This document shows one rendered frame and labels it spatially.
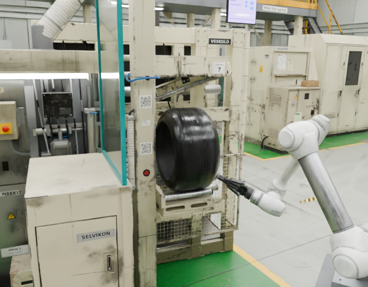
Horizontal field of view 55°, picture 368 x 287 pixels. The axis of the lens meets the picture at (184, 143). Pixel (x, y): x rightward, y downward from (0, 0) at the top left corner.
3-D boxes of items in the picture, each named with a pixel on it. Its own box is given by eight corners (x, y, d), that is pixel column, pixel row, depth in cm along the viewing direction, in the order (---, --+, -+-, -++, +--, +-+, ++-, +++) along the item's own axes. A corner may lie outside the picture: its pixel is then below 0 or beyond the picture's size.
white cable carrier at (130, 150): (129, 190, 221) (127, 115, 210) (127, 187, 226) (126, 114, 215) (136, 189, 223) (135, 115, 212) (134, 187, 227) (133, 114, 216)
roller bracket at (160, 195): (161, 209, 219) (161, 194, 216) (144, 187, 255) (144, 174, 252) (166, 208, 220) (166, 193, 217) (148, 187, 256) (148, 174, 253)
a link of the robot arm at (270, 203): (254, 210, 216) (260, 199, 226) (278, 223, 212) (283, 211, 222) (261, 197, 210) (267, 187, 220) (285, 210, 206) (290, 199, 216)
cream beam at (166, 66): (146, 77, 234) (146, 54, 230) (137, 76, 257) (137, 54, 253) (227, 77, 255) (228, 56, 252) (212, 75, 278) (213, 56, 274)
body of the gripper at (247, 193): (252, 194, 213) (238, 187, 215) (248, 203, 218) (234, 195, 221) (256, 187, 218) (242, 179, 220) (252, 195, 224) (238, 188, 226)
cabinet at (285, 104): (282, 155, 660) (288, 88, 630) (261, 148, 709) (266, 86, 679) (316, 150, 704) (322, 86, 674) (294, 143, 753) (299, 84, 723)
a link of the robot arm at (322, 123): (304, 135, 196) (290, 138, 188) (321, 108, 186) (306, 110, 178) (322, 150, 189) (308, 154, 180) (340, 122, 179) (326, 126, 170)
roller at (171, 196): (163, 195, 221) (160, 193, 226) (163, 201, 222) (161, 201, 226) (213, 188, 234) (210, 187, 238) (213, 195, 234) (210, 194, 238)
